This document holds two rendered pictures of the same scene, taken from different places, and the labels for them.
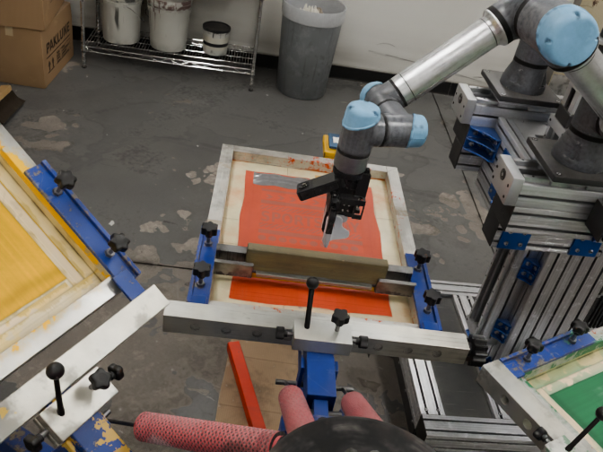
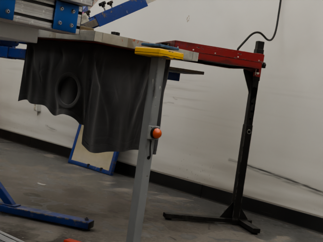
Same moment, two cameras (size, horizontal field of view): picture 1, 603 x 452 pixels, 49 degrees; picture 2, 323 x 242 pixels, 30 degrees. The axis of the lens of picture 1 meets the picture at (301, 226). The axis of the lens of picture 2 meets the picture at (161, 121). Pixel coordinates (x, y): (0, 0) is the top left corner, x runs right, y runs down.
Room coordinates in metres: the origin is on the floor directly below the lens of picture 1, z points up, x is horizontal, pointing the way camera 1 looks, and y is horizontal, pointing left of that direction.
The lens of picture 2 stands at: (3.84, -1.46, 0.81)
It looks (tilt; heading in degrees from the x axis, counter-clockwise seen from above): 3 degrees down; 141
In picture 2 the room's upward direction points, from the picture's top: 8 degrees clockwise
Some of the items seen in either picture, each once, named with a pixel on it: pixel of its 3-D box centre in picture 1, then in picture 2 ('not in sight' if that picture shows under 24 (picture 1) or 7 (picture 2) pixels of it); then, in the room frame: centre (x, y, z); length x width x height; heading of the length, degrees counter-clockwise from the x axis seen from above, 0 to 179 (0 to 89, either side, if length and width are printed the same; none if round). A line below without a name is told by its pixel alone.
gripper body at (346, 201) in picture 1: (346, 190); not in sight; (1.31, -0.09, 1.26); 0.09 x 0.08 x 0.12; 97
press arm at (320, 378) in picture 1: (318, 370); not in sight; (0.97, -0.09, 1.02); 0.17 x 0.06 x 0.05; 6
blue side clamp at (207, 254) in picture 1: (204, 272); not in sight; (1.26, 0.22, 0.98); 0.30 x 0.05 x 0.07; 6
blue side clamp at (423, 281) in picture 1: (419, 297); not in sight; (1.32, -0.33, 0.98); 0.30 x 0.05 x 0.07; 6
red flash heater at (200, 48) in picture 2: not in sight; (209, 55); (1.05, 1.15, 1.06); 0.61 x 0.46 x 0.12; 66
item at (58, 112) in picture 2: not in sight; (57, 80); (1.60, -0.21, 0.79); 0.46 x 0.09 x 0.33; 6
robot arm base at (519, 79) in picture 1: (527, 72); not in sight; (2.20, -0.65, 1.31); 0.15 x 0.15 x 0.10
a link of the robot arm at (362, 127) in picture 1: (360, 128); not in sight; (1.31, -0.09, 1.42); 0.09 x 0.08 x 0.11; 112
